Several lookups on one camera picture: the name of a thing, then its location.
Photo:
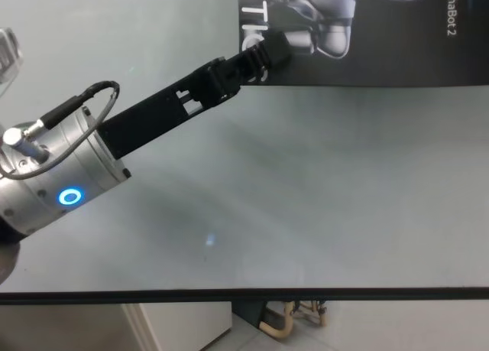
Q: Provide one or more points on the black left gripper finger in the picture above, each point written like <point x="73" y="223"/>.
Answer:
<point x="277" y="49"/>

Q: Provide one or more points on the black table edge frame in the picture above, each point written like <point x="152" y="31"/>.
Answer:
<point x="244" y="295"/>

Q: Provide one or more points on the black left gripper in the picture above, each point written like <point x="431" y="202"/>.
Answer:
<point x="145" y="121"/>

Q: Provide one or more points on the white cabinet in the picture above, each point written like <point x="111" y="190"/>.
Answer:
<point x="183" y="328"/>

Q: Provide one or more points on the beige tube frame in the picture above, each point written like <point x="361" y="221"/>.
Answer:
<point x="324" y="318"/>

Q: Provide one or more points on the grey metal box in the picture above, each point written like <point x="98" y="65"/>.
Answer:
<point x="9" y="56"/>

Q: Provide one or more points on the dark grey table leg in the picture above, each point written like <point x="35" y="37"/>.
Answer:
<point x="248" y="311"/>

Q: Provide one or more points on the black robot poster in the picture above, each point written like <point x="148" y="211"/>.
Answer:
<point x="401" y="60"/>

